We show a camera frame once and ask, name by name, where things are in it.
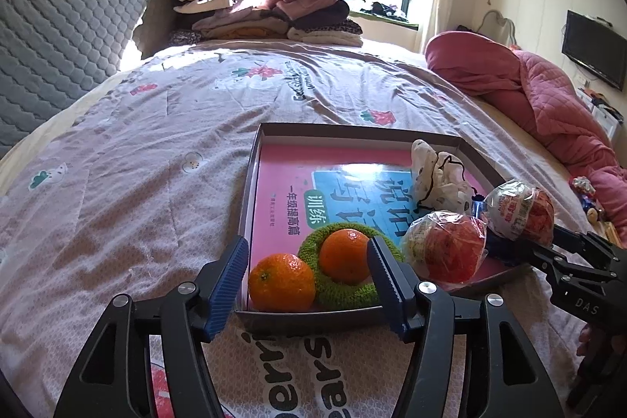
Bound strawberry print bedspread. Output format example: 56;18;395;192
1;42;588;417

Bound grey shallow cardboard box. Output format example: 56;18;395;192
234;122;533;333

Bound blue cookie packet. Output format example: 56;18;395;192
471;194;486;221

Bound yellow snack packet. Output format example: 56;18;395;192
600;221;624;248

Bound small doll toy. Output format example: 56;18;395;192
569;176;605;225

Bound orange tangerine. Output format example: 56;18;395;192
248;253;315;313
319;228;370;285

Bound black wall television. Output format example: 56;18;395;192
561;11;626;90

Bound white chair back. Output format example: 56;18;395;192
477;9;518;48

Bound pink and blue book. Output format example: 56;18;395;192
246;137;426;267

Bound pink quilted blanket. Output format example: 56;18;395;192
424;31;626;241

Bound white drawer cabinet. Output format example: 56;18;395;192
576;88;625;144

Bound cream cloth pouch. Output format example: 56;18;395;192
410;139;475;215

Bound clothes on window sill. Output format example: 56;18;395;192
361;1;408;22

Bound pile of folded clothes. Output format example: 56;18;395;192
171;0;362;48

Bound grey quilted headboard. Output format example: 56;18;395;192
1;0;174;153

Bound right hand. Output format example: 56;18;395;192
576;325;606;358

